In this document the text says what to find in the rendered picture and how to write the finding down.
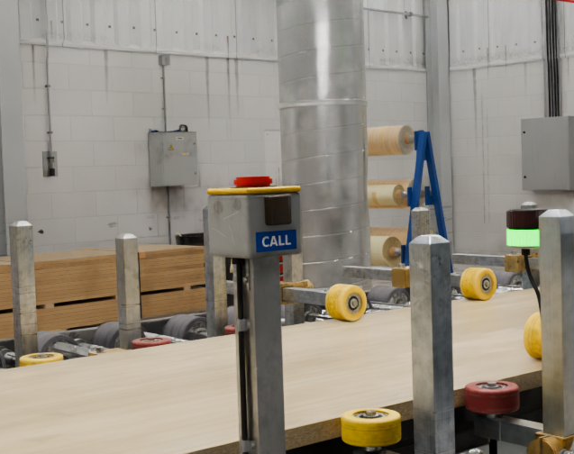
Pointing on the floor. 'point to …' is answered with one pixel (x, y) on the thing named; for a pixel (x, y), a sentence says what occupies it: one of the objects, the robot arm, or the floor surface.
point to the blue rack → (423, 145)
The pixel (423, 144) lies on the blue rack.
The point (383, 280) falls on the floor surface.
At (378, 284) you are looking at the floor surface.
